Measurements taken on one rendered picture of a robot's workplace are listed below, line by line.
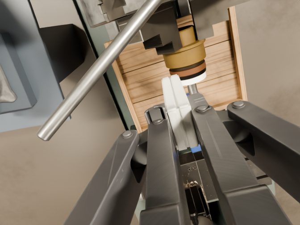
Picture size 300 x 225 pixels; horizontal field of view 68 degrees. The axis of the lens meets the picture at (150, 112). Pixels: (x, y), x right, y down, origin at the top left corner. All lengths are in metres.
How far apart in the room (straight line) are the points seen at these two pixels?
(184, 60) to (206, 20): 0.08
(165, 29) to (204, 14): 0.09
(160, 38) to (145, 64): 0.30
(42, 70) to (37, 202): 1.68
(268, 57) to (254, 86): 0.22
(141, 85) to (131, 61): 0.08
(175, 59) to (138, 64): 0.25
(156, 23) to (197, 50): 0.11
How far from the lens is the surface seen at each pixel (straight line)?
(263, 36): 1.75
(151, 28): 0.36
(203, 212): 0.65
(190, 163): 0.66
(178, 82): 0.17
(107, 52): 0.20
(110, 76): 1.04
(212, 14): 0.45
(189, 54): 0.43
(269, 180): 0.87
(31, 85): 0.91
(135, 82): 0.68
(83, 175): 2.05
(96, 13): 0.37
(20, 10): 0.87
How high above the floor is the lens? 1.54
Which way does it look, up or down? 66 degrees down
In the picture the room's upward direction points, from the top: 174 degrees clockwise
